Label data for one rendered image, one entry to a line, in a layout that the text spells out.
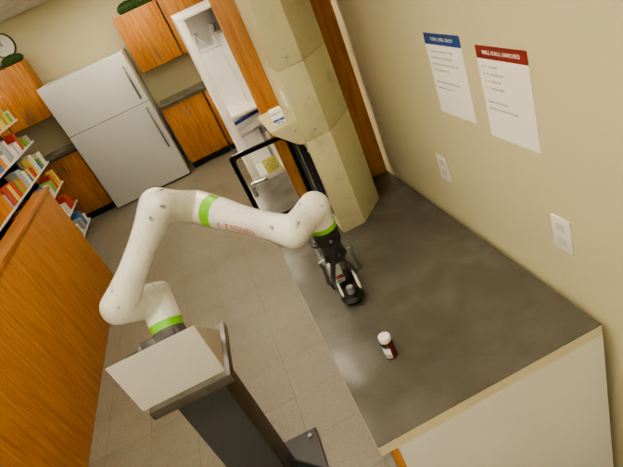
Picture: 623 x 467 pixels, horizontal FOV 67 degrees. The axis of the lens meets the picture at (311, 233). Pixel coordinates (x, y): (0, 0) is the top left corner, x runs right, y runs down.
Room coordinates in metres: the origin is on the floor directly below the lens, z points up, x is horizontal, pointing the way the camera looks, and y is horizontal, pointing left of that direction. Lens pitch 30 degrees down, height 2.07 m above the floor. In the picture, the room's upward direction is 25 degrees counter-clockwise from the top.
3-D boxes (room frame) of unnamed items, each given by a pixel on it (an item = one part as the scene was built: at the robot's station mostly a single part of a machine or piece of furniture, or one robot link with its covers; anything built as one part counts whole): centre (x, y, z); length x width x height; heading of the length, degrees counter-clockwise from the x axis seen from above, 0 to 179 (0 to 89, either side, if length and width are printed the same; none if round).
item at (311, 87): (2.02, -0.25, 1.32); 0.32 x 0.25 x 0.77; 5
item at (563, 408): (1.84, -0.20, 0.45); 2.05 x 0.67 x 0.90; 5
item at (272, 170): (2.16, 0.06, 1.19); 0.30 x 0.01 x 0.40; 87
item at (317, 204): (1.38, -0.04, 1.35); 0.13 x 0.11 x 0.14; 133
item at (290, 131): (2.00, -0.07, 1.46); 0.32 x 0.11 x 0.10; 5
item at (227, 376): (1.45, 0.64, 0.92); 0.32 x 0.32 x 0.04; 2
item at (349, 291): (1.38, -0.04, 0.97); 0.09 x 0.09 x 0.07
